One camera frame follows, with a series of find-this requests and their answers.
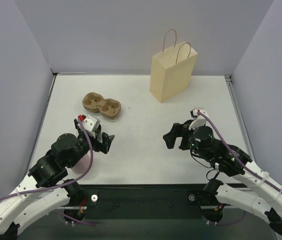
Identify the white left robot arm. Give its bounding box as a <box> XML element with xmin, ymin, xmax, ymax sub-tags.
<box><xmin>0</xmin><ymin>115</ymin><xmax>115</xmax><ymax>240</ymax></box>

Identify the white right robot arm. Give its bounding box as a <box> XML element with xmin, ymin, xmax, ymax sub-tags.
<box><xmin>163</xmin><ymin>120</ymin><xmax>282</xmax><ymax>236</ymax></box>

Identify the pink straw holder cup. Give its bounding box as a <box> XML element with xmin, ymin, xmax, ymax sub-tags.
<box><xmin>71</xmin><ymin>153</ymin><xmax>91</xmax><ymax>175</ymax></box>

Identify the brown cardboard cup carrier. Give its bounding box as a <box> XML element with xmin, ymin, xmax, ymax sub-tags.
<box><xmin>82</xmin><ymin>92</ymin><xmax>122</xmax><ymax>119</ymax></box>

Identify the beige paper bag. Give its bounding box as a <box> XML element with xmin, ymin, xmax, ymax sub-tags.
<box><xmin>149</xmin><ymin>41</ymin><xmax>198</xmax><ymax>103</ymax></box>

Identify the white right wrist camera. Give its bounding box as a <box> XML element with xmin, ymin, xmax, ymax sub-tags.
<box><xmin>188</xmin><ymin>107</ymin><xmax>209</xmax><ymax>130</ymax></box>

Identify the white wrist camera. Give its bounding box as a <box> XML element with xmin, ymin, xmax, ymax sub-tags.
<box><xmin>188</xmin><ymin>107</ymin><xmax>209</xmax><ymax>130</ymax></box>
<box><xmin>77</xmin><ymin>115</ymin><xmax>101</xmax><ymax>139</ymax></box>

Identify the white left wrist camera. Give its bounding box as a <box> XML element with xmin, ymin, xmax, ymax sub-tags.
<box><xmin>77</xmin><ymin>115</ymin><xmax>101</xmax><ymax>139</ymax></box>

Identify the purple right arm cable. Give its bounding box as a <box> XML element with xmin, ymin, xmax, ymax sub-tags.
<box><xmin>197</xmin><ymin>111</ymin><xmax>282</xmax><ymax>206</ymax></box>

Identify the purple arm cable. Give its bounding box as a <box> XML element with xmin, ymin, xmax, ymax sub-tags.
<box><xmin>0</xmin><ymin>119</ymin><xmax>95</xmax><ymax>210</ymax></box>
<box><xmin>197</xmin><ymin>111</ymin><xmax>282</xmax><ymax>206</ymax></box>

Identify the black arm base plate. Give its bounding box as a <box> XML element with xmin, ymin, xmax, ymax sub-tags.
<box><xmin>63</xmin><ymin>184</ymin><xmax>232</xmax><ymax>221</ymax></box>

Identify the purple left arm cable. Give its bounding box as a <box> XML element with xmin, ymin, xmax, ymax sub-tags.
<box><xmin>0</xmin><ymin>119</ymin><xmax>95</xmax><ymax>210</ymax></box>

